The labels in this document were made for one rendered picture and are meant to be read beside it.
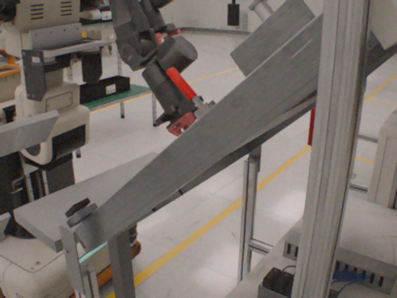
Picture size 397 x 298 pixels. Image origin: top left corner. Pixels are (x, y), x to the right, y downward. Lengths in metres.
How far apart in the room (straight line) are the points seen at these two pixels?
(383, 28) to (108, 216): 0.58
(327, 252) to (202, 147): 0.22
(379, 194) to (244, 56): 1.65
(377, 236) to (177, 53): 0.69
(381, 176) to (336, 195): 1.63
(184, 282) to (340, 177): 1.47
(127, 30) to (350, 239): 0.74
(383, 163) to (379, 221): 0.88
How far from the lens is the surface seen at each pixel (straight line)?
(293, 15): 0.52
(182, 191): 1.11
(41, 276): 1.54
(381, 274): 0.93
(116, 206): 0.76
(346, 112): 0.42
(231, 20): 0.84
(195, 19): 11.58
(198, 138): 0.57
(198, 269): 1.92
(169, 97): 0.84
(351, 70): 0.41
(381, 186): 2.10
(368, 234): 1.13
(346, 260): 0.94
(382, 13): 0.46
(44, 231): 1.17
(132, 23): 0.87
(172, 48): 0.82
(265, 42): 0.53
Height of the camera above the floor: 1.21
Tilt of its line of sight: 22 degrees down
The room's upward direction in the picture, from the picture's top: straight up
